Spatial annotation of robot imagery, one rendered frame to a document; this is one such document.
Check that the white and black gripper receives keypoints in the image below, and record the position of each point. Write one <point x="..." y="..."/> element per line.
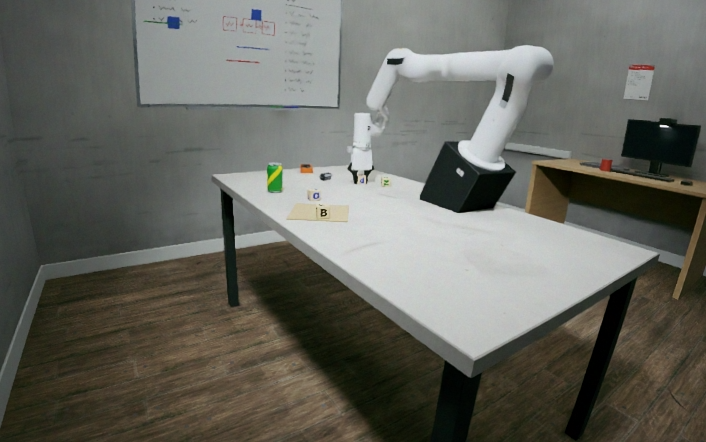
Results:
<point x="361" y="159"/>

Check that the tan square mat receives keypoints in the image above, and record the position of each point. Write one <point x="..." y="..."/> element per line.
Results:
<point x="307" y="212"/>

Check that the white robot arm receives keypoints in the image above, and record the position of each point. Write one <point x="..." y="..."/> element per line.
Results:
<point x="520" y="67"/>

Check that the green drink can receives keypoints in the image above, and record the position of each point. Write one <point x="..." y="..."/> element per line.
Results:
<point x="274" y="178"/>

